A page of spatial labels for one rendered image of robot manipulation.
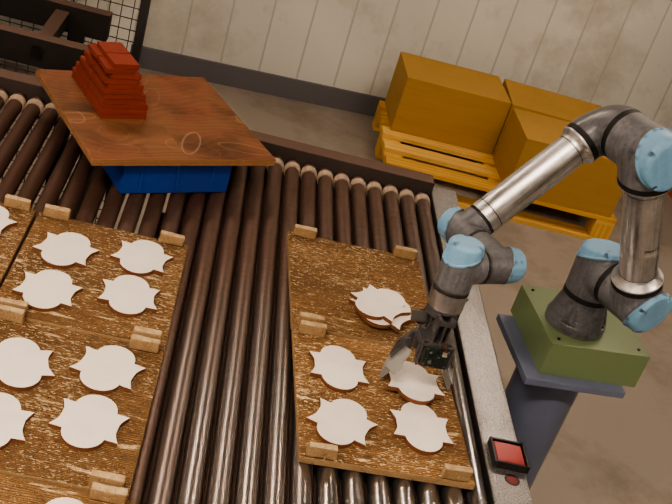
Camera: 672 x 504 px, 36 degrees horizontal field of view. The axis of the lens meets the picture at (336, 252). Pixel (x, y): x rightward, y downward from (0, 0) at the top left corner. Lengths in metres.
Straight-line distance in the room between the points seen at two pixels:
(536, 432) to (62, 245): 1.27
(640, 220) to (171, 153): 1.14
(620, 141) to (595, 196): 3.20
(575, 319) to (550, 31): 3.72
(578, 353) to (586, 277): 0.19
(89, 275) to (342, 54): 3.80
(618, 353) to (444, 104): 3.10
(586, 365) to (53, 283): 1.27
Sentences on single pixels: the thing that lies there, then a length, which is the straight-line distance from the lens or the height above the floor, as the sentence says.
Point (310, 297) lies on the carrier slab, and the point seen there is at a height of 0.94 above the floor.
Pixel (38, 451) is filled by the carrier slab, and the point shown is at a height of 0.94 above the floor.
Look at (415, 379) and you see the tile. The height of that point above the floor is 0.95.
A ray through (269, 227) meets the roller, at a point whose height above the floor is 0.92.
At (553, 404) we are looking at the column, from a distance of 2.66.
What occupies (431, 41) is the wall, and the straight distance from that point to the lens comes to 5.93.
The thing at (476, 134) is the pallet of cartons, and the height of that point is 0.24.
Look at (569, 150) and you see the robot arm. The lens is 2.22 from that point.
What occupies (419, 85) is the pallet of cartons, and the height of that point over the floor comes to 0.43.
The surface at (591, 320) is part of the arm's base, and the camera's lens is 2.55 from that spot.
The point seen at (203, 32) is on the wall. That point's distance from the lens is 5.77.
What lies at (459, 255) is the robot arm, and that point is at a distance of 2.00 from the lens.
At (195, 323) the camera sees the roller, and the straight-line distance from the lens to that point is 2.21.
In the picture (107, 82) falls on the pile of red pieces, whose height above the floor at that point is 1.14.
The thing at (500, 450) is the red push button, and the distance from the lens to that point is 2.15.
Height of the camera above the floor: 2.19
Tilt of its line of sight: 29 degrees down
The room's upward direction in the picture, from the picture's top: 18 degrees clockwise
